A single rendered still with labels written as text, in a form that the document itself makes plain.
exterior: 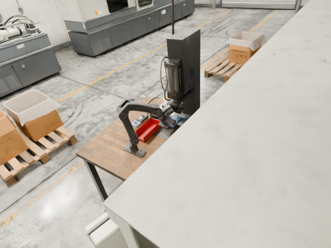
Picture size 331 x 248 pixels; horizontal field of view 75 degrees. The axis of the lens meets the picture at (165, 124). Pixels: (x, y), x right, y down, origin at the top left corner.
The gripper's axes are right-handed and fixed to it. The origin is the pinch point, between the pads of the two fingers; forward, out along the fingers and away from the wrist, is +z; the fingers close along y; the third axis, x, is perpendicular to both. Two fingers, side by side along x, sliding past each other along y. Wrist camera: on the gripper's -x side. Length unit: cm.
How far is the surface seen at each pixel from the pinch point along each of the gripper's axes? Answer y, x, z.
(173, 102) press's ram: 16.2, 0.2, -11.3
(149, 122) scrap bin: -1.1, 22.9, 11.8
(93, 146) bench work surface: -44, 47, -8
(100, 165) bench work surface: -53, 26, -15
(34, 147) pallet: -85, 202, 70
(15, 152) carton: -101, 209, 55
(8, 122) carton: -69, 211, 23
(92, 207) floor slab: -102, 64, 64
